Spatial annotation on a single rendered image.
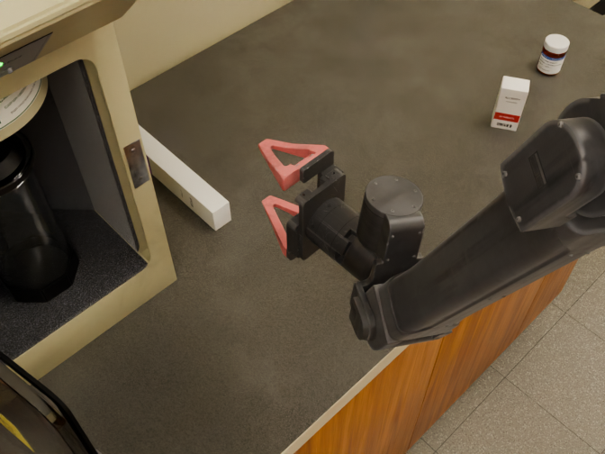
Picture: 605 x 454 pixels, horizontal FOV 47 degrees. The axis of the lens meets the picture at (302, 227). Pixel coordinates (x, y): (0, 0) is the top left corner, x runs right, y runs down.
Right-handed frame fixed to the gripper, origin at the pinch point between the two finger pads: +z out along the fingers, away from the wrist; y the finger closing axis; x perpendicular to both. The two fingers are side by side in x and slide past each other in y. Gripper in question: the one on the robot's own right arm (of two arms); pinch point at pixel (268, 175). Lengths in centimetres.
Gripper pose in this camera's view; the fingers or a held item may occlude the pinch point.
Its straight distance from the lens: 82.4
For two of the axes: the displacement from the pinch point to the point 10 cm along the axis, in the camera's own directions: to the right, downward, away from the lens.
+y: 0.0, -6.3, -7.8
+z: -6.9, -5.6, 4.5
